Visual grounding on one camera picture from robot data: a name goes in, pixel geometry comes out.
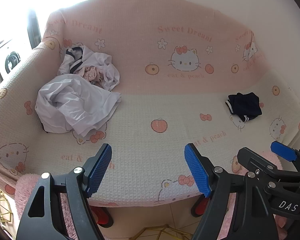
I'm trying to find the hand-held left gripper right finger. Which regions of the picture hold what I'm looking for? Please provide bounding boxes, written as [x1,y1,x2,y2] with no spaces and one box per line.
[184,143,276,240]

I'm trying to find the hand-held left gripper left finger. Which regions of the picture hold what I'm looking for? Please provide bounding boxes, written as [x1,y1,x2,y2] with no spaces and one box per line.
[16,143,113,240]

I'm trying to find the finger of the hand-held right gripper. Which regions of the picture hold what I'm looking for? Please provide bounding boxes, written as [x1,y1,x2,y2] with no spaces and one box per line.
[270,141,300,173]
[237,147,300,188]

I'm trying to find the white shirt with navy trim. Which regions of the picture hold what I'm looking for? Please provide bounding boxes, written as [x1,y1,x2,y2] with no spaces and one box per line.
[34,45,122,134]

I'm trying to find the pile of pink-white clothes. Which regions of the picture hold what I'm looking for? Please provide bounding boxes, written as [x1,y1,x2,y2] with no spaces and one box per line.
[76,66,104,83]

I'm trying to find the red black sofa foot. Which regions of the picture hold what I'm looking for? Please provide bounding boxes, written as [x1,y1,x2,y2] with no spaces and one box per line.
[191,195,211,217]
[91,204,114,227]

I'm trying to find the folded navy garment white stripes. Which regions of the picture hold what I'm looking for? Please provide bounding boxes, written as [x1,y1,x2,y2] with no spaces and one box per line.
[225,92,263,122]

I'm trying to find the pink fuzzy pajamas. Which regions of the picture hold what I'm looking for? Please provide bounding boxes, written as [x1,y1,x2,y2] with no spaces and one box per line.
[15,150,300,240]

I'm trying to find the white washing machine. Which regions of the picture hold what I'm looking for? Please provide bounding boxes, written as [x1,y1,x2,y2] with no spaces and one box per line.
[0,36,23,82]

